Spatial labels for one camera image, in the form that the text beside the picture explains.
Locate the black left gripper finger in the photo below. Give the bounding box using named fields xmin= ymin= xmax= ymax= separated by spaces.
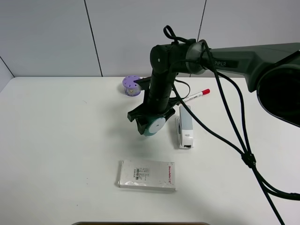
xmin=135 ymin=119 xmax=148 ymax=135

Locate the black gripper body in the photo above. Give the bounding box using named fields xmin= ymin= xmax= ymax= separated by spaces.
xmin=127 ymin=72 xmax=179 ymax=122

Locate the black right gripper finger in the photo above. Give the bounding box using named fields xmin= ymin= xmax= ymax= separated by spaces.
xmin=164 ymin=108 xmax=175 ymax=121

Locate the teal round pencil sharpener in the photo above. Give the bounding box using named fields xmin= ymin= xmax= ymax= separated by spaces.
xmin=143 ymin=117 xmax=166 ymax=136

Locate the dark green robot arm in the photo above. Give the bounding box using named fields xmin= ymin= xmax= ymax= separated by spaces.
xmin=127 ymin=39 xmax=300 ymax=134

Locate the white grey stapler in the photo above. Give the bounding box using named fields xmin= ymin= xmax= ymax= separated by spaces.
xmin=175 ymin=105 xmax=194 ymax=149

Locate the purple round container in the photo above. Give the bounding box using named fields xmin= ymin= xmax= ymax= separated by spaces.
xmin=122 ymin=75 xmax=141 ymax=97

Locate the red capped whiteboard marker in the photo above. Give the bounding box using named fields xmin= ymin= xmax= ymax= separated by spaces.
xmin=183 ymin=89 xmax=210 ymax=103

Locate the white flat cardboard box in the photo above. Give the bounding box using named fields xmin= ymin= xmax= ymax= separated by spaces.
xmin=118 ymin=159 xmax=176 ymax=192

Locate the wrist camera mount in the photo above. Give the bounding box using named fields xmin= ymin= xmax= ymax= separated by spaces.
xmin=134 ymin=77 xmax=151 ymax=90

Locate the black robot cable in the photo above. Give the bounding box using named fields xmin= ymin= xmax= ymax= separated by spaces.
xmin=163 ymin=25 xmax=300 ymax=225

